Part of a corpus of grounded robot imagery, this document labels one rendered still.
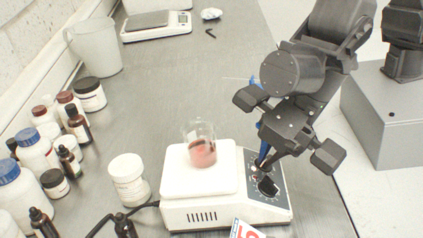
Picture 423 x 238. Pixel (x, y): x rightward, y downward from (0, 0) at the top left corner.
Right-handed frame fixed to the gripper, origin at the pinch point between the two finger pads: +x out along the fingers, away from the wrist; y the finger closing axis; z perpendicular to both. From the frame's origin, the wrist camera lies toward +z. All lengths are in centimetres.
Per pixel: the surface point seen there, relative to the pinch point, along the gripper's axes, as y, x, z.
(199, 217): -1.5, 10.4, 11.8
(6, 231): -21.4, 21.7, 29.5
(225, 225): 2.0, 10.6, 9.1
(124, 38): -71, 27, -40
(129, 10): -89, 27, -58
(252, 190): 1.8, 4.2, 6.1
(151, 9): -83, 23, -64
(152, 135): -24.7, 19.9, -4.7
